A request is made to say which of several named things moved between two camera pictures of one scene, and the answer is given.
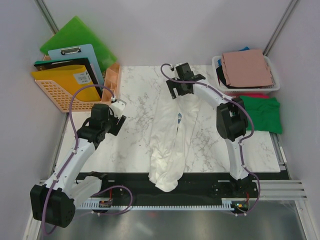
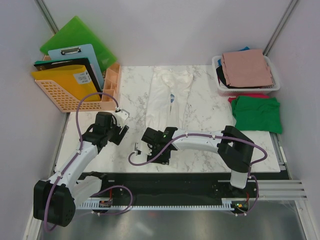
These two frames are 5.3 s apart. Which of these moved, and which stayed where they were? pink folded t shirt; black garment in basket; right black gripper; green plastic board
Moved: right black gripper
Stayed: pink folded t shirt; black garment in basket; green plastic board
